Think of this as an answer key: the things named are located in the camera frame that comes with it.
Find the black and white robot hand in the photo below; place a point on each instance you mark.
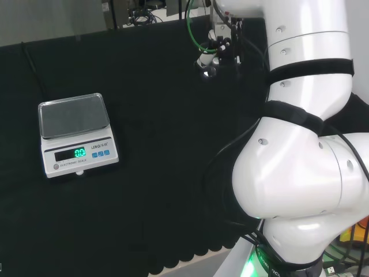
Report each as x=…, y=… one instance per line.
x=222, y=54

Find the white electronic balance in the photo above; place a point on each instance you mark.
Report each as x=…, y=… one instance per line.
x=75, y=135

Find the black bench cloth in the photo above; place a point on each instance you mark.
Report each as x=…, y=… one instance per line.
x=150, y=138

